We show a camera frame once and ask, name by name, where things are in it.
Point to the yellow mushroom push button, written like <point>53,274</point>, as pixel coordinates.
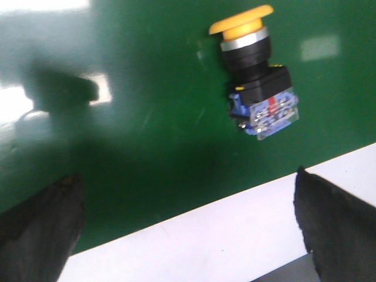
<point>262,98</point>

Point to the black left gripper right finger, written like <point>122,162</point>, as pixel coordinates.
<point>338,229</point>

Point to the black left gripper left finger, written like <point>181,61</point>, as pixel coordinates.
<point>39,234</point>

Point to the green conveyor belt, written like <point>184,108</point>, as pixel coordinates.
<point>133,96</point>

